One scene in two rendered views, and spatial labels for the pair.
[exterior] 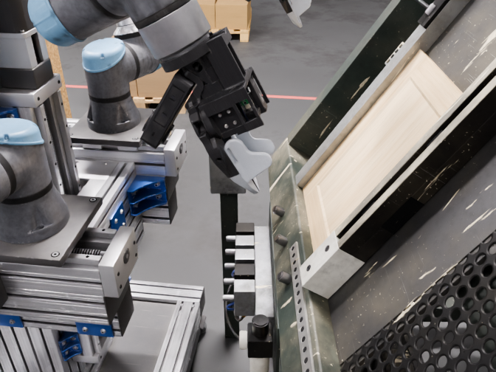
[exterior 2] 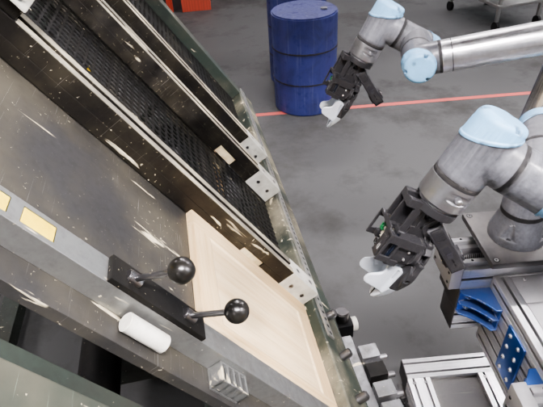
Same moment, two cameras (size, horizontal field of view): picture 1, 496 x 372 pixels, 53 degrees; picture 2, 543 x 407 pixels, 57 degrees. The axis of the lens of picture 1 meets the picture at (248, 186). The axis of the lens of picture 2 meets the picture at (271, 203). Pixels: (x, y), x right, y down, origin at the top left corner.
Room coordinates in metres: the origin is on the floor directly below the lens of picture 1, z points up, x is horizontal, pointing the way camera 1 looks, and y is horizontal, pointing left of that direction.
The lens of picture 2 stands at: (1.79, -0.38, 2.01)
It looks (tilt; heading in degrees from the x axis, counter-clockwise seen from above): 37 degrees down; 171
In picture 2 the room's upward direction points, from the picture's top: 4 degrees counter-clockwise
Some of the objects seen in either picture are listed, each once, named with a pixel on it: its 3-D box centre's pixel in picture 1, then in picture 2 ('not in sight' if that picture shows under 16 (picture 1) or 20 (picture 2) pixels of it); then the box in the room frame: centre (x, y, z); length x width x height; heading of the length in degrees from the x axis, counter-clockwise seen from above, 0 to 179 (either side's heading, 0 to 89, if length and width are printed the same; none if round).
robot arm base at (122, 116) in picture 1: (111, 106); not in sight; (1.35, 0.40, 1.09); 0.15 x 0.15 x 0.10
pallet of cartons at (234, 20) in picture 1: (218, 11); not in sight; (6.14, 0.35, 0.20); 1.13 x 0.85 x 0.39; 172
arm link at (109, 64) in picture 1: (107, 66); not in sight; (1.36, 0.39, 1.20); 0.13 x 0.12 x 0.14; 147
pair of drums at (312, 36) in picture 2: not in sight; (300, 45); (-2.48, 0.65, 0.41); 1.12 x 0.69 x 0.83; 159
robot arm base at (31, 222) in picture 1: (27, 202); (519, 220); (0.86, 0.46, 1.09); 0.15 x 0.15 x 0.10
